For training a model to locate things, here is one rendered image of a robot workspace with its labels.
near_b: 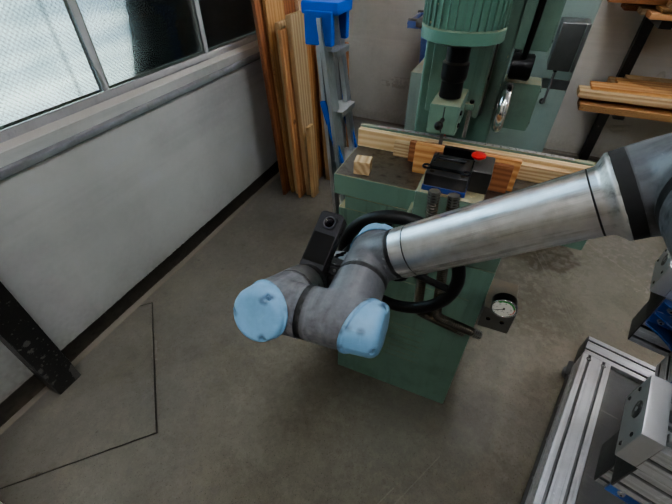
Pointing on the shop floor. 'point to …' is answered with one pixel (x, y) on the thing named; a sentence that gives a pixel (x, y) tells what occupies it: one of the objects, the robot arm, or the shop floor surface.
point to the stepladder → (332, 78)
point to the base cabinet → (424, 339)
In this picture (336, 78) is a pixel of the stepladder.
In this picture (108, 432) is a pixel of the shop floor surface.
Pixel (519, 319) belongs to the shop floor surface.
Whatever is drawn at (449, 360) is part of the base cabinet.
